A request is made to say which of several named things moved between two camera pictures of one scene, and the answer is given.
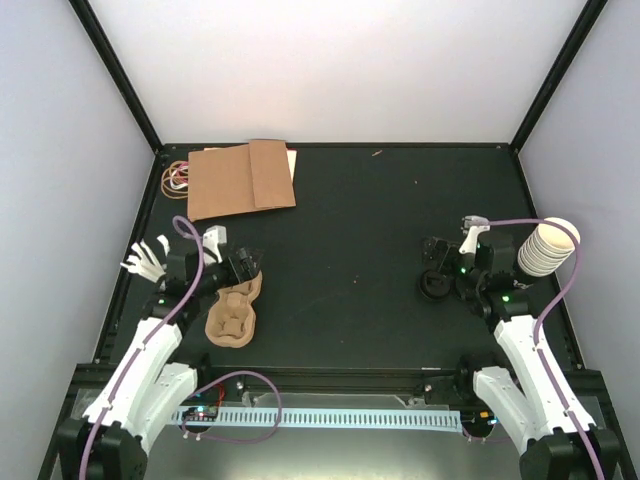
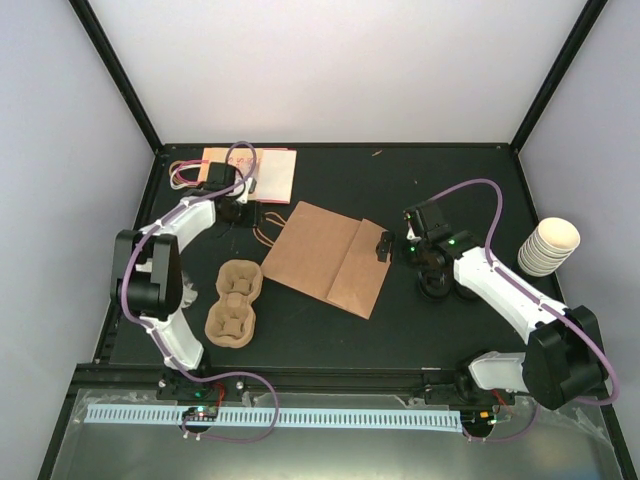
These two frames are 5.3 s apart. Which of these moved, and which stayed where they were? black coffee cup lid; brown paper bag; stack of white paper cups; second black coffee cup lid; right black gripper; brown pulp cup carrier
Moved: brown paper bag; right black gripper
Stayed: stack of white paper cups; black coffee cup lid; brown pulp cup carrier; second black coffee cup lid
